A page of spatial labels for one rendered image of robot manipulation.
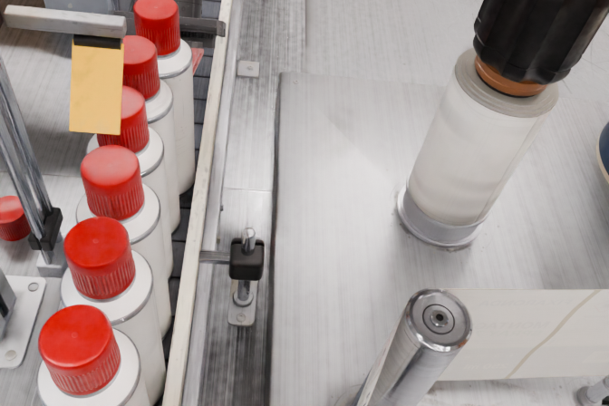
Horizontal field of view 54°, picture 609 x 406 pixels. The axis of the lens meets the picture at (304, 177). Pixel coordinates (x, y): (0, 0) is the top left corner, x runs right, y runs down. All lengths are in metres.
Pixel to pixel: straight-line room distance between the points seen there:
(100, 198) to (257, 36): 0.55
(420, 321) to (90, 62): 0.24
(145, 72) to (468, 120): 0.25
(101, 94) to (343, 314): 0.29
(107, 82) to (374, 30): 0.59
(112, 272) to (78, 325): 0.04
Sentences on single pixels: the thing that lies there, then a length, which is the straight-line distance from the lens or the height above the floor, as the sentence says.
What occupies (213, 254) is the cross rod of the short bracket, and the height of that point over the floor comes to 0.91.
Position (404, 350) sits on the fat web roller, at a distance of 0.35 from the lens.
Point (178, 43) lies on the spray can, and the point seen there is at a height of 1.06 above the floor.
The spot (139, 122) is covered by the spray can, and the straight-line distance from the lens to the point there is 0.39.
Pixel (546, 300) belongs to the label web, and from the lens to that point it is 0.40.
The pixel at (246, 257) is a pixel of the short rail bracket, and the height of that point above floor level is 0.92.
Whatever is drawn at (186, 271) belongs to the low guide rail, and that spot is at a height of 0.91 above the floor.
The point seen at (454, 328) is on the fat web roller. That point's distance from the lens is 0.34.
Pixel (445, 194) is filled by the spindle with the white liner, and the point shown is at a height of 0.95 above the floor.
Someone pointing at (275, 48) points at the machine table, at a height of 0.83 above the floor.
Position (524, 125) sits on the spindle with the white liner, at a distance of 0.49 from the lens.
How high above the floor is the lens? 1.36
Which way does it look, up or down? 50 degrees down
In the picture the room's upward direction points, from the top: 11 degrees clockwise
